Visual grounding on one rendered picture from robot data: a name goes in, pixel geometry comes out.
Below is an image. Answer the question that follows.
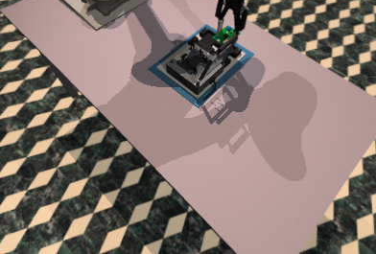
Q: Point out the green circuit board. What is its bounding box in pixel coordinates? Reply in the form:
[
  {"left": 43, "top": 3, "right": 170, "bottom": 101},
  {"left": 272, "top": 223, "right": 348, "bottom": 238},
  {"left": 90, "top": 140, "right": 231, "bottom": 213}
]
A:
[{"left": 212, "top": 25, "right": 234, "bottom": 45}]

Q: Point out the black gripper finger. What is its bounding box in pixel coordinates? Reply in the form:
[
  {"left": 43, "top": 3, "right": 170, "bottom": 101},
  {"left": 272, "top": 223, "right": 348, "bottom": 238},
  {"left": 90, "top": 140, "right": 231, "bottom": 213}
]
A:
[
  {"left": 215, "top": 0, "right": 230, "bottom": 33},
  {"left": 232, "top": 3, "right": 250, "bottom": 35}
]

